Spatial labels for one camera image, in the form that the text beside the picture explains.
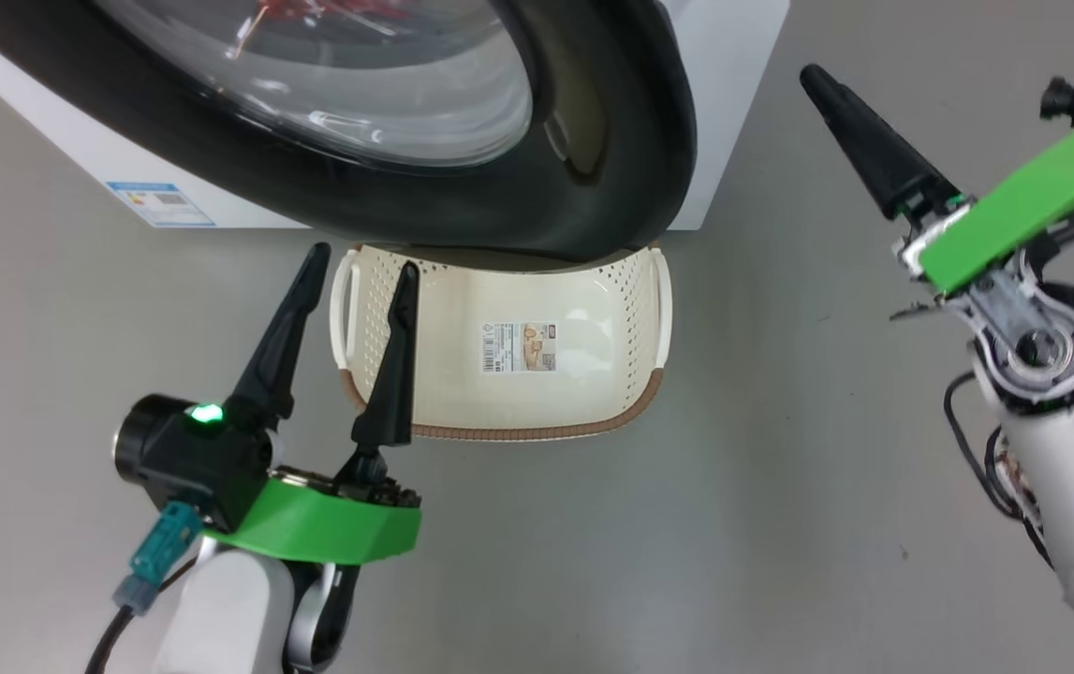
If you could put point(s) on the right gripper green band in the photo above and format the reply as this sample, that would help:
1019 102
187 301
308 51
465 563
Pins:
1014 215

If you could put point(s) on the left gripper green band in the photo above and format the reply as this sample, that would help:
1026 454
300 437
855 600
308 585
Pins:
321 529

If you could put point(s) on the dark round washer door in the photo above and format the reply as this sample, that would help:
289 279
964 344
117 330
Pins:
405 201

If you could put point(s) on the red garment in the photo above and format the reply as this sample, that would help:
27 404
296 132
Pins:
312 9

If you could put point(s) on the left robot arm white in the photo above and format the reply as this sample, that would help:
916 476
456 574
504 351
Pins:
218 618

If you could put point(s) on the white washing machine body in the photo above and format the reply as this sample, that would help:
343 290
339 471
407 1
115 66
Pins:
733 94

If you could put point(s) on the cream perforated laundry basket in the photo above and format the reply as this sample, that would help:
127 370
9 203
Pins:
499 402

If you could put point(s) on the basket product label sticker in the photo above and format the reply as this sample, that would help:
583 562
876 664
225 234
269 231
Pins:
518 346

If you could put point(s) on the blue energy label sticker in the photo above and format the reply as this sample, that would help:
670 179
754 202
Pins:
162 204

